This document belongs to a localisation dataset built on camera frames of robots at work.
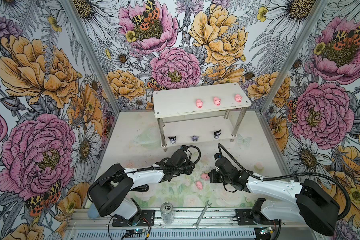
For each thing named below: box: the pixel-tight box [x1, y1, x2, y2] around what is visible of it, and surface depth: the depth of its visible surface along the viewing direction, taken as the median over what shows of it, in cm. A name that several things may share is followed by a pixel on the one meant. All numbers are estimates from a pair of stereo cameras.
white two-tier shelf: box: [152, 82, 252, 152], surface depth 84 cm
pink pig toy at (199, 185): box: [195, 181, 204, 190], surface depth 85 cm
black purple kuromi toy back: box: [213, 129, 222, 139], surface depth 96 cm
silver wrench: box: [192, 200, 212, 231], surface depth 78 cm
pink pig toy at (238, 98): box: [235, 94, 243, 103], surface depth 79 cm
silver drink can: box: [160, 201, 175, 225], surface depth 66 cm
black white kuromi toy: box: [168, 135, 177, 144], surface depth 93 cm
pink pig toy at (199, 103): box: [196, 99, 203, 109], surface depth 76 cm
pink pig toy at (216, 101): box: [213, 96, 222, 106], surface depth 78 cm
